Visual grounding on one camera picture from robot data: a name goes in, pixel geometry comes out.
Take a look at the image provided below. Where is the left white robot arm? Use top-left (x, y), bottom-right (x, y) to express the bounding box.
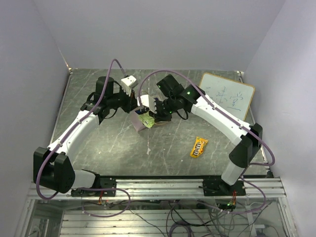
top-left (33, 76), bottom-right (137, 196)

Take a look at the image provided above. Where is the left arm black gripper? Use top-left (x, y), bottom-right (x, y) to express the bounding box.
top-left (107, 85), bottom-right (138, 114)

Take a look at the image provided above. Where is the aluminium frame rail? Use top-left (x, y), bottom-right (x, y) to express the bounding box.
top-left (27, 178), bottom-right (286, 200)

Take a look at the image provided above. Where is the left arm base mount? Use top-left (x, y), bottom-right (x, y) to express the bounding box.
top-left (71, 176), bottom-right (117, 197)

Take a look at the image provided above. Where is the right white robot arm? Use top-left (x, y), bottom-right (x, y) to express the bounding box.
top-left (153, 74), bottom-right (263, 196)

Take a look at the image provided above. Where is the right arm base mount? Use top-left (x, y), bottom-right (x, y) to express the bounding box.
top-left (199, 176), bottom-right (246, 197)

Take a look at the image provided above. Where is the white paper bag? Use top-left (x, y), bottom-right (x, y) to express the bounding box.
top-left (129, 95), bottom-right (161, 132)

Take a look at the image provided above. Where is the green snack packet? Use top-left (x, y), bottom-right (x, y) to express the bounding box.
top-left (138, 112), bottom-right (155, 128)

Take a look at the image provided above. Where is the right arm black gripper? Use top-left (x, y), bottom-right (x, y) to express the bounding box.
top-left (148, 96), bottom-right (178, 122)

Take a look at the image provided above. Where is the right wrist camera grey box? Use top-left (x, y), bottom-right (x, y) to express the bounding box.
top-left (137, 94), bottom-right (157, 114)

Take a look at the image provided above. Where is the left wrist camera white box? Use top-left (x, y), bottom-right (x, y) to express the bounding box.
top-left (120, 76), bottom-right (138, 96)

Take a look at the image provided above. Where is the yellow M&M's packet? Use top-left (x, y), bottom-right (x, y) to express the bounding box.
top-left (190, 137), bottom-right (208, 158)

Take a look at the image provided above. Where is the whiteboard with yellow frame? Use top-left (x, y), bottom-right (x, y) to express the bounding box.
top-left (199, 73), bottom-right (255, 120)

